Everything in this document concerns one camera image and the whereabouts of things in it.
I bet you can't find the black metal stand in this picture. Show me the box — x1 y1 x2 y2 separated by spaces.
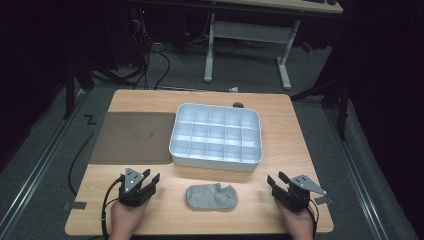
290 63 353 142
62 54 96 120

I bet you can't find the person's right hand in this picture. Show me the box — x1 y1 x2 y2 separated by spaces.
274 199 316 240

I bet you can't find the brown mat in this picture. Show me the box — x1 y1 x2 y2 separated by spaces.
89 111 177 165

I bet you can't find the black floor cable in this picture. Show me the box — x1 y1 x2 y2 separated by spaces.
67 131 96 196

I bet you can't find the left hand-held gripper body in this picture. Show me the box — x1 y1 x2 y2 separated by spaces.
118 167 158 208

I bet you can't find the person's left hand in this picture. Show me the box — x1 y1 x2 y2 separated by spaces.
109 199 150 240

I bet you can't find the tangle of cables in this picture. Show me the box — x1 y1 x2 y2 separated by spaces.
128 9 172 91

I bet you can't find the white compartment storage box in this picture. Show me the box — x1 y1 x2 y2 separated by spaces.
168 102 264 173

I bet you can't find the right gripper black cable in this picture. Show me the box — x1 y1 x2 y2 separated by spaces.
308 198 320 240

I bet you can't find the grey sock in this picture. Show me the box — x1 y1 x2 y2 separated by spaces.
185 182 239 211

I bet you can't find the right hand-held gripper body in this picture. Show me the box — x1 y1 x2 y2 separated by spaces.
271 174 328 213

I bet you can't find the grey tape piece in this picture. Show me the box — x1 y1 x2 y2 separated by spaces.
313 195 334 206
62 201 88 211

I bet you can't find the white-legged desk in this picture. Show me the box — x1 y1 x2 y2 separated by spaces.
203 0 344 91

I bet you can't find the metal floor rail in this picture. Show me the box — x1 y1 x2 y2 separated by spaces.
324 108 390 240
0 89 88 232

